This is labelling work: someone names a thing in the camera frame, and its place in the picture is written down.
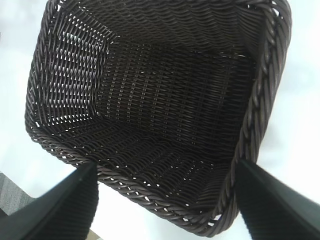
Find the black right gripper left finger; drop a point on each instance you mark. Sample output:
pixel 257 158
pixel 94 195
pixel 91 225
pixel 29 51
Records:
pixel 55 215

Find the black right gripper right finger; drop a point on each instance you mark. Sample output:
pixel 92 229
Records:
pixel 275 215

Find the dark brown wicker basket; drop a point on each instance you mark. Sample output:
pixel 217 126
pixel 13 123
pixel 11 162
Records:
pixel 162 100

